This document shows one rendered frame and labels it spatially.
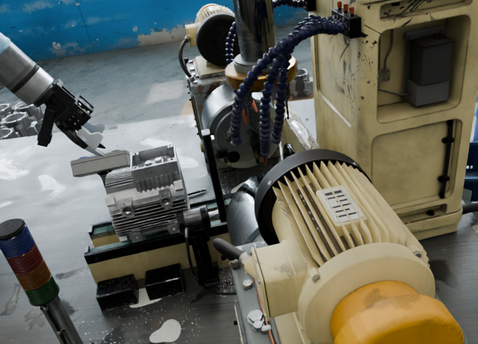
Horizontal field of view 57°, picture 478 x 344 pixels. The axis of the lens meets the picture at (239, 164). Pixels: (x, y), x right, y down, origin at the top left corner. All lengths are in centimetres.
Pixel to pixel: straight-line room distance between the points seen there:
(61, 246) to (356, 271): 123
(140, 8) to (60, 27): 124
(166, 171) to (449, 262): 78
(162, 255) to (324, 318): 82
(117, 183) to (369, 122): 65
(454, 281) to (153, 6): 611
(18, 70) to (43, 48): 636
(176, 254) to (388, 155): 63
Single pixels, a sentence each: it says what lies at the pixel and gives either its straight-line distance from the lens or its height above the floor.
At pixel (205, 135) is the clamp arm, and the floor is 125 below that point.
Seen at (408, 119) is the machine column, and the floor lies 120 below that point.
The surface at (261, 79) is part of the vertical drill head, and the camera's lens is 103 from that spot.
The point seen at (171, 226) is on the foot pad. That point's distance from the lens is 119.
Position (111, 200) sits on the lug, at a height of 108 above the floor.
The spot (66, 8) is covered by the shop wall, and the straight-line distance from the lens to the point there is 720.
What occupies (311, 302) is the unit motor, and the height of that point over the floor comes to 131.
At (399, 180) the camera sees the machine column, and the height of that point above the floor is 102.
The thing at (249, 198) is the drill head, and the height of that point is 114.
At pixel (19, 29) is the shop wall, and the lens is 756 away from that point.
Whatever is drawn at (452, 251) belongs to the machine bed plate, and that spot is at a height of 80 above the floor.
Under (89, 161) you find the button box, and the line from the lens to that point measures 142.
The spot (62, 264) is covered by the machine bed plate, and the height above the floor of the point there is 80.
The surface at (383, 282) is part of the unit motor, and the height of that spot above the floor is 133.
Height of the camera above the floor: 169
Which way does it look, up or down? 31 degrees down
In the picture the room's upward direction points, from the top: 10 degrees counter-clockwise
